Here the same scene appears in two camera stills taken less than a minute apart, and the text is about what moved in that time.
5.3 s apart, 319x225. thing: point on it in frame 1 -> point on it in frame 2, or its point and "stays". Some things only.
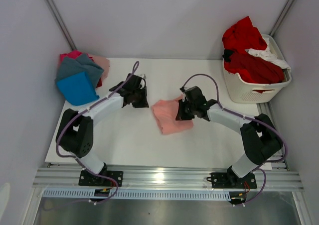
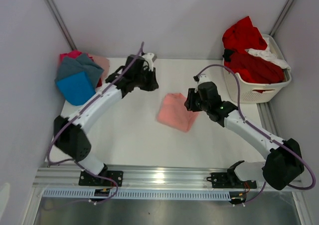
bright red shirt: [242, 35] stays
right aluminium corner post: [285, 10] stays
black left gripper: [144, 104] -> [152, 85]
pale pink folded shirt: [102, 62] stays
